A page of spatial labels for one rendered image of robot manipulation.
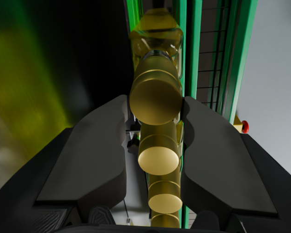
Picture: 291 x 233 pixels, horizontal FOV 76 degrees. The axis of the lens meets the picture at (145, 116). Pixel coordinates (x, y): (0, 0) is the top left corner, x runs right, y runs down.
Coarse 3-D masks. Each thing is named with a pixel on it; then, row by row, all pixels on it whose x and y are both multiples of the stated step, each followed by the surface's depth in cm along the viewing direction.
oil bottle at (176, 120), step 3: (180, 81) 22; (180, 84) 22; (180, 87) 21; (177, 117) 21; (138, 120) 23; (174, 120) 21; (177, 120) 22; (180, 120) 22; (141, 123) 22; (177, 123) 22
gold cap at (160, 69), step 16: (144, 64) 14; (160, 64) 13; (144, 80) 11; (160, 80) 11; (176, 80) 12; (144, 96) 11; (160, 96) 11; (176, 96) 11; (144, 112) 12; (160, 112) 12; (176, 112) 12
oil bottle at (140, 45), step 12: (144, 24) 23; (156, 24) 22; (168, 24) 21; (132, 36) 18; (144, 36) 17; (156, 36) 17; (168, 36) 17; (180, 36) 18; (132, 48) 18; (144, 48) 17; (156, 48) 17; (168, 48) 17; (180, 48) 18; (132, 60) 18; (180, 60) 18; (132, 72) 20; (180, 72) 19
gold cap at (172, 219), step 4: (152, 212) 23; (156, 212) 22; (176, 212) 22; (152, 216) 22; (156, 216) 22; (160, 216) 22; (164, 216) 21; (168, 216) 21; (172, 216) 22; (176, 216) 22; (152, 220) 22; (156, 220) 21; (160, 220) 21; (164, 220) 21; (168, 220) 21; (172, 220) 21; (176, 220) 22; (152, 224) 22; (156, 224) 21; (160, 224) 21; (164, 224) 21; (168, 224) 21; (172, 224) 21; (176, 224) 21
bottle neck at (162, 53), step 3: (150, 51) 17; (153, 51) 17; (156, 51) 17; (159, 51) 17; (162, 51) 17; (147, 54) 17; (150, 54) 16; (153, 54) 16; (156, 54) 16; (159, 54) 16; (162, 54) 16; (165, 54) 17; (144, 57) 17; (147, 57) 15; (165, 57) 16; (168, 57) 17; (141, 60) 17
